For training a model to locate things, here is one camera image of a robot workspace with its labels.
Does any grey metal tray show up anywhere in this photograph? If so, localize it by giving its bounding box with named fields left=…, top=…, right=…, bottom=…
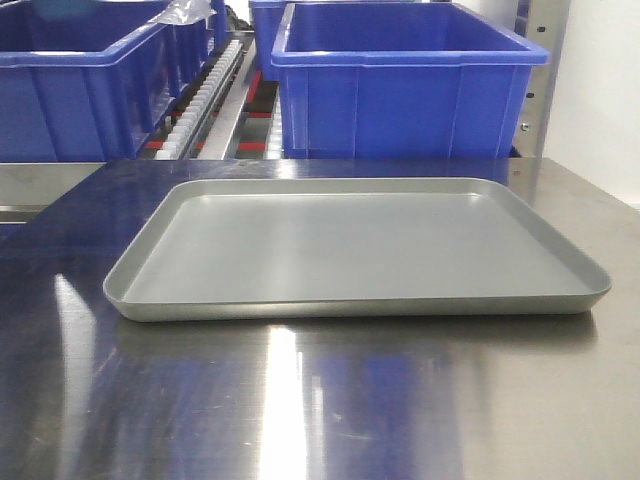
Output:
left=103, top=178, right=612, bottom=322

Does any blue bin front right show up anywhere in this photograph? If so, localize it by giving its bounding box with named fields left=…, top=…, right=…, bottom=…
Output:
left=271, top=2, right=549, bottom=159

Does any blue bin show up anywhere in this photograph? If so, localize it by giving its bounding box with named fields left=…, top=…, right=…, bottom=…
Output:
left=172, top=1, right=228, bottom=92
left=1, top=1, right=179, bottom=162
left=271, top=2, right=549, bottom=159
left=250, top=1, right=425, bottom=92

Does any white roller track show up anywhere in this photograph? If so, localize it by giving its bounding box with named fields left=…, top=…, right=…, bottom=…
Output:
left=154, top=40, right=243, bottom=161

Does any blue bin rear right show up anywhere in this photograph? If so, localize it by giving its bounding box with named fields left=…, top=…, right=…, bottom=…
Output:
left=250, top=1, right=425, bottom=92

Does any blue bin rear left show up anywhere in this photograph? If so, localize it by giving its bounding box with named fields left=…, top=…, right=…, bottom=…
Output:
left=172, top=1, right=228, bottom=92

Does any clear plastic sheet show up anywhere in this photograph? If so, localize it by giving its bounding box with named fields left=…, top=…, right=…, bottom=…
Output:
left=152, top=0, right=217, bottom=26

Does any blue bin front left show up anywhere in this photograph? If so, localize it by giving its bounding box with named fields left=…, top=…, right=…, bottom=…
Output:
left=1, top=1, right=179, bottom=162

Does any steel shelf upright post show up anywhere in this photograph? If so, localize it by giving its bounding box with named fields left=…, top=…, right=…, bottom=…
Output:
left=514, top=0, right=571, bottom=158

